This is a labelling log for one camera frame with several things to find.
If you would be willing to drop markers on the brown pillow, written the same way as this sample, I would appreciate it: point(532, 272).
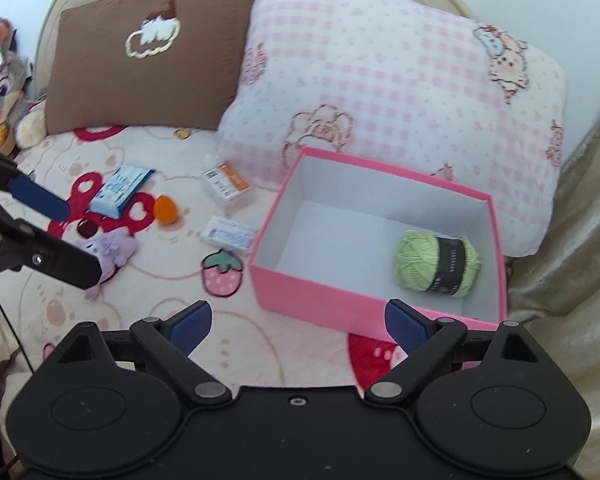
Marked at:
point(180, 85)

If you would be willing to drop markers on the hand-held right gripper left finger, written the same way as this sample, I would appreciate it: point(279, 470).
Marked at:
point(192, 327)

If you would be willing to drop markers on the beige shiny curtain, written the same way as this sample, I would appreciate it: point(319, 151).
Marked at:
point(570, 260)

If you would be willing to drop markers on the orange felt ball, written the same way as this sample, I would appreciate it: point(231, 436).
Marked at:
point(166, 210)

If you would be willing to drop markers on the blue tissue packet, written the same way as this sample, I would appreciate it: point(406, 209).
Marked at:
point(117, 190)

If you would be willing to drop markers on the white packet with orange label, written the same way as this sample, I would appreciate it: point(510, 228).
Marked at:
point(225, 182)

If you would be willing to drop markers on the purple plush toy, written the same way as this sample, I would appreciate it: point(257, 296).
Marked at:
point(112, 247)

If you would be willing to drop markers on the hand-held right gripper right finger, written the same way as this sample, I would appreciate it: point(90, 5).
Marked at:
point(405, 327)

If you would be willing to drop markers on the pink cardboard box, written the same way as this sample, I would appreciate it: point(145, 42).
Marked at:
point(300, 290)

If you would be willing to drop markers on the white wipes packet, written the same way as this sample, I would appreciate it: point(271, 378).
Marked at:
point(227, 232)

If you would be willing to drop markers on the green yarn ball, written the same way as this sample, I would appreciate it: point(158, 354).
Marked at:
point(415, 260)

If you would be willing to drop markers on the pink checked pillow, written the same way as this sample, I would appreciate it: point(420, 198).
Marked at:
point(380, 85)

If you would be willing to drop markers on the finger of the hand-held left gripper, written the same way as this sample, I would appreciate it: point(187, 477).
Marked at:
point(37, 199)
point(60, 259)

